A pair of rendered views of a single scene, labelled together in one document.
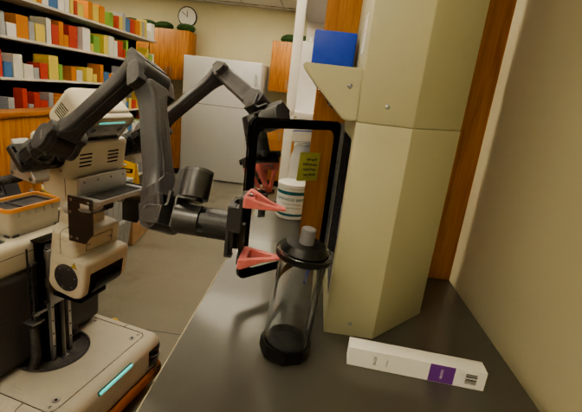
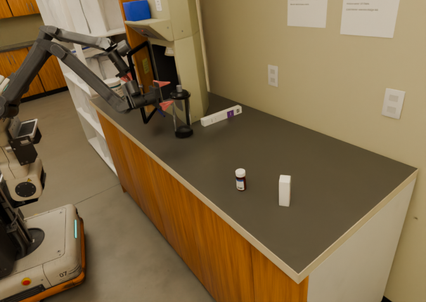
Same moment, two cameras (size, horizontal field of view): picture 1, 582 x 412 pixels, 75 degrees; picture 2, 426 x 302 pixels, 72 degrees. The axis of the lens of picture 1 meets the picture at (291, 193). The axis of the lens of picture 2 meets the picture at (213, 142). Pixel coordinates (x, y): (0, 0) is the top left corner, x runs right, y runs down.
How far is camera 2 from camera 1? 0.92 m
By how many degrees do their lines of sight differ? 36
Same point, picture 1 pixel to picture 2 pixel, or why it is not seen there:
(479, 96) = not seen: hidden behind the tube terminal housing
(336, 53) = (142, 11)
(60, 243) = (11, 172)
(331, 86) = (161, 30)
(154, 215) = (126, 106)
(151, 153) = (99, 85)
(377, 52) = (172, 11)
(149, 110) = (80, 66)
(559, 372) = (256, 96)
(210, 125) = not seen: outside the picture
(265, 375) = (187, 141)
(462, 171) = not seen: hidden behind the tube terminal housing
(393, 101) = (183, 28)
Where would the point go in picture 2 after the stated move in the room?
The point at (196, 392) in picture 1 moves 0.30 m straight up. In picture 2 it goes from (175, 153) to (163, 95)
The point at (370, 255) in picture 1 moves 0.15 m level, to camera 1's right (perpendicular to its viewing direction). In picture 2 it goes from (194, 88) to (214, 80)
